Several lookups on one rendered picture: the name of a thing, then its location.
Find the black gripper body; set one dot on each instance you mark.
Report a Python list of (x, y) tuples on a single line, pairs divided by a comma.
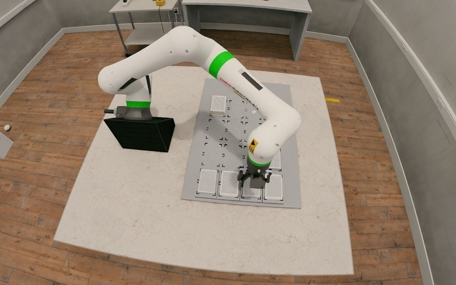
[(254, 173)]

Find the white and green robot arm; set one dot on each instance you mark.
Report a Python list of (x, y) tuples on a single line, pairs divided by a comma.
[(133, 77)]

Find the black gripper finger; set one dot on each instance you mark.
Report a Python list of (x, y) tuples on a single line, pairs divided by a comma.
[(242, 177), (269, 173)]

